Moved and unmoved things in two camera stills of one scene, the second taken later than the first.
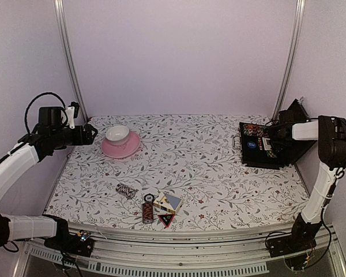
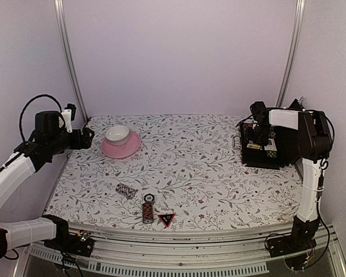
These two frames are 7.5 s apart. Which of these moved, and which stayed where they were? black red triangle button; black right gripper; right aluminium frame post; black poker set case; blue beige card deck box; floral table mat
Moved: blue beige card deck box; black right gripper
Stayed: right aluminium frame post; floral table mat; black poker set case; black red triangle button
